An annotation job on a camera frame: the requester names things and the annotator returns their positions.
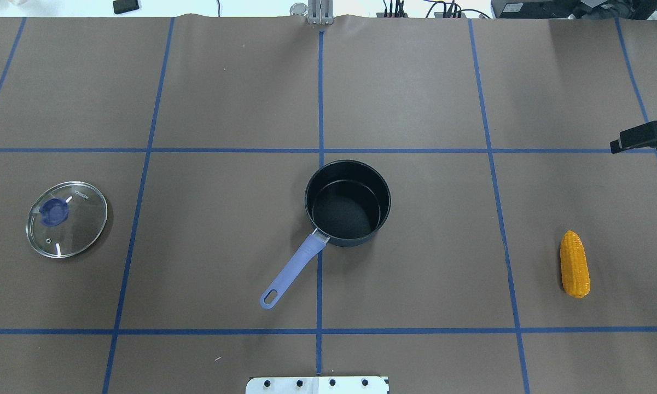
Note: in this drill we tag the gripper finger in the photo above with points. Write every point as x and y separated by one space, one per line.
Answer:
639 137

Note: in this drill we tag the yellow corn cob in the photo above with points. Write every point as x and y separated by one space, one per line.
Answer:
574 266

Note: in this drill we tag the glass pot lid blue knob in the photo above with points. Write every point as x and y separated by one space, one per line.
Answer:
66 219

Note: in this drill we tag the black laptop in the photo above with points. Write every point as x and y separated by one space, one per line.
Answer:
592 10

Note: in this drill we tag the dark blue saucepan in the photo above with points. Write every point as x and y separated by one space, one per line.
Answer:
347 202

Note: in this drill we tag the small black device on table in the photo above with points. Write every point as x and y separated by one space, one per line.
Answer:
124 6

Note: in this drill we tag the aluminium frame post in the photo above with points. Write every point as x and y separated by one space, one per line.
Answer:
320 12

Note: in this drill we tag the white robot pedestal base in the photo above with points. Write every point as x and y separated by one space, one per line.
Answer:
318 384

